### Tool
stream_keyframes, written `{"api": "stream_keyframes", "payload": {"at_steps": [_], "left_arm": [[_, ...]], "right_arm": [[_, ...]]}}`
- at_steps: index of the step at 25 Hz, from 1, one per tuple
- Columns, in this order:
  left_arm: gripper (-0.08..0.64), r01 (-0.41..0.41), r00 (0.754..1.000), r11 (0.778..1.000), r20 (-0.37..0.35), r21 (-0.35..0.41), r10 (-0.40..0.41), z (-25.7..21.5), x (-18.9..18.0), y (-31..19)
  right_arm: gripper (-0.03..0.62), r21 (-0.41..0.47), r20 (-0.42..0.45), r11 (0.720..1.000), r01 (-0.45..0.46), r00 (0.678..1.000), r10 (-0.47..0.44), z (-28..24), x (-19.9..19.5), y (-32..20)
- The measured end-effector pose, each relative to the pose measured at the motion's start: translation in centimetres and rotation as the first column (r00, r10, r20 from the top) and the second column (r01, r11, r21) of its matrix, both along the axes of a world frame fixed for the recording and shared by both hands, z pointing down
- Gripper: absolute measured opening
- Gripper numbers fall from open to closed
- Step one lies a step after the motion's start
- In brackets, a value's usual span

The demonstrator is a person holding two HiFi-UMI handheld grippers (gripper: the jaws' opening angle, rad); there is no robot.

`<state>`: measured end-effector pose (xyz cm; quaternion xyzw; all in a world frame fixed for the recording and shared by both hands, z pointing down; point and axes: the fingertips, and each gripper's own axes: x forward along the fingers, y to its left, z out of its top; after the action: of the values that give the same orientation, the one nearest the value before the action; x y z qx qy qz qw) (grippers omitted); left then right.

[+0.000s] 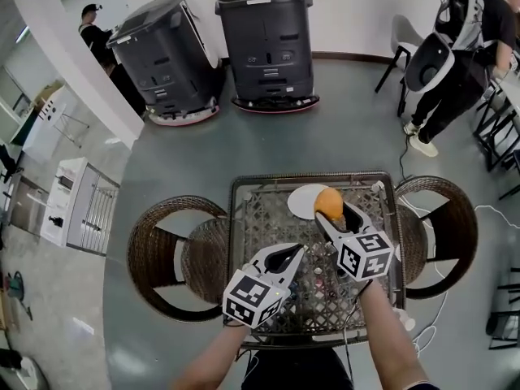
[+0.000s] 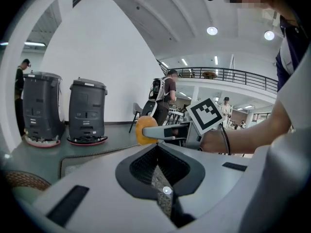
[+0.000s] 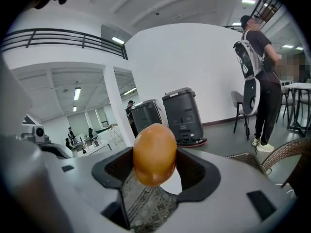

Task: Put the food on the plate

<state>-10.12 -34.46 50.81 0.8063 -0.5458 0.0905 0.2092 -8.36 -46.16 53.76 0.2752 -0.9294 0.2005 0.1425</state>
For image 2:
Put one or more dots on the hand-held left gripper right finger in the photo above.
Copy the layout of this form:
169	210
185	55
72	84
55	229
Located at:
218	190

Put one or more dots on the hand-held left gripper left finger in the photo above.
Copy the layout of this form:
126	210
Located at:
97	178

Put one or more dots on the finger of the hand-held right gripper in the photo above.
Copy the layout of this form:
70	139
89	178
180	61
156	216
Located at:
155	131

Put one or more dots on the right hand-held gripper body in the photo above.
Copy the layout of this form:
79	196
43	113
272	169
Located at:
205	115

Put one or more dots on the round orange-yellow food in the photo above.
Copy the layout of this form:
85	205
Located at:
145	121

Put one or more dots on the person's right forearm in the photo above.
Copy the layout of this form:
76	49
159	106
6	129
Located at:
255	132

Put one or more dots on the grey table mat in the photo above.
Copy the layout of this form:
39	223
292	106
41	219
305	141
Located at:
80	162

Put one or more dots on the grey chair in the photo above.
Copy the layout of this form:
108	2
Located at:
136	109

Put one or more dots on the brown round table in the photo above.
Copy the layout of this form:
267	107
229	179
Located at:
209	75

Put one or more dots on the black balcony railing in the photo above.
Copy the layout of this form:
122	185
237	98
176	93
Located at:
243	78

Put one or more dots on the brown woven basket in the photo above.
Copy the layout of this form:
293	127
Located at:
24	179

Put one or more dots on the round ceiling lamp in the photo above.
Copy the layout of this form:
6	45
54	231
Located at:
269	35
212	30

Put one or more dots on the grey cleaning robot with white side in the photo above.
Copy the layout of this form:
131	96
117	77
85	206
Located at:
40	105

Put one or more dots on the person's torso in dark-white clothing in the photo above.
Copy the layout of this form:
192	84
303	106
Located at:
288	54

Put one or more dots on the long ceiling light strip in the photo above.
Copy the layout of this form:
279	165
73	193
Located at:
35	44

